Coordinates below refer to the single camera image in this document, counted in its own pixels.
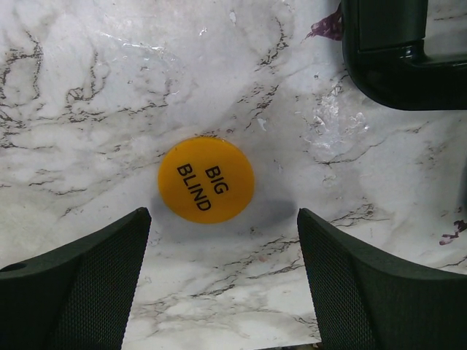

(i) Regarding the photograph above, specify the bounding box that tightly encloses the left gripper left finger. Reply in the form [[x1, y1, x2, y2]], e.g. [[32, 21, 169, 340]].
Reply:
[[1, 208, 151, 349]]

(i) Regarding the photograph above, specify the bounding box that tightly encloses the black poker set case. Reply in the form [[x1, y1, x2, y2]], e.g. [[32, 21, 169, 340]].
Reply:
[[341, 1, 466, 111]]

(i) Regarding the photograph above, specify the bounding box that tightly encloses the orange big blind button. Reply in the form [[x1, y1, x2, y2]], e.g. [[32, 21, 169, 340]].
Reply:
[[158, 136, 255, 224]]

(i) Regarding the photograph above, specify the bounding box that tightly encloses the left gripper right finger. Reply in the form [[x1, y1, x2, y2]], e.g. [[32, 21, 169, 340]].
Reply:
[[297, 209, 466, 349]]

